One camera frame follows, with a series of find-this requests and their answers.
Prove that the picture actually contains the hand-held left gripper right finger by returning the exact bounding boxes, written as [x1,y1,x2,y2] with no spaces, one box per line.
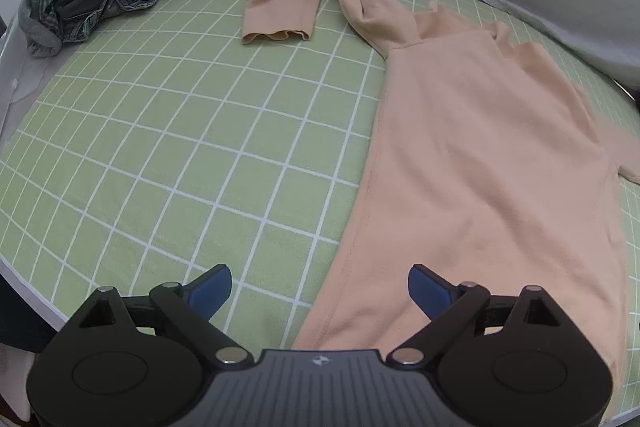
[387,263,563,365]

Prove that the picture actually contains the peach long-sleeve shirt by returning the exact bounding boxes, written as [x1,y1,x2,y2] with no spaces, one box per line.
[241,0,640,400]

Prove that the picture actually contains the dark cloth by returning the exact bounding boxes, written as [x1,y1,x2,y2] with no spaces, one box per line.
[0,277,58,353]

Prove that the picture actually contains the light checked shirt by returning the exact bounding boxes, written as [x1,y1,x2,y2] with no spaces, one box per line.
[30,0,68,32]

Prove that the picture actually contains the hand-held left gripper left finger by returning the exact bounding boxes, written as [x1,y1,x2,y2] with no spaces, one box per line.
[75,263,248,365]

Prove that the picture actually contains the green grid bed sheet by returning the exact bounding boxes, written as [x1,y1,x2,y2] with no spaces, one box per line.
[0,0,640,423]

